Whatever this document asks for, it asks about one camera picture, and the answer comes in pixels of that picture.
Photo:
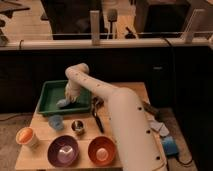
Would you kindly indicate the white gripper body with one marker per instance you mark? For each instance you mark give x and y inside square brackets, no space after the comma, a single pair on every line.
[72,93]

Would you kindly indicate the green plastic tray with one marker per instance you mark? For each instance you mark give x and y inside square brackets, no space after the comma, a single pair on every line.
[53,91]

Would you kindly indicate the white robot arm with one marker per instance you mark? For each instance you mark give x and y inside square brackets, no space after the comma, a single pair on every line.
[136,144]

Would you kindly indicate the small metal cup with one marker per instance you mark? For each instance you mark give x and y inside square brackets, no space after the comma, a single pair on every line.
[77,126]

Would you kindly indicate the small blue cup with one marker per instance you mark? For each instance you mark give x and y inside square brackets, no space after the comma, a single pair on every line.
[56,122]

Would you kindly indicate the purple bowl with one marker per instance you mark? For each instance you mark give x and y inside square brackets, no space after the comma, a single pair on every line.
[63,151]

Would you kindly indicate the orange white paper cup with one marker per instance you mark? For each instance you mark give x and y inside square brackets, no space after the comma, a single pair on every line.
[27,137]

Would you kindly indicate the orange bowl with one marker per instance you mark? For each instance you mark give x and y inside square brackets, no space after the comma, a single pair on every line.
[101,151]

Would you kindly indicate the blue cylinder object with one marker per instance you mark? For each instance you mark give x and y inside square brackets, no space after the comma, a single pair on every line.
[169,145]

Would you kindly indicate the black handled metal spoon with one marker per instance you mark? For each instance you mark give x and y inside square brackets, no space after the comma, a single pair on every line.
[97,102]

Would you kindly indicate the white horizontal rail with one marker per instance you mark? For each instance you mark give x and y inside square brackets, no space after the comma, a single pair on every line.
[104,44]

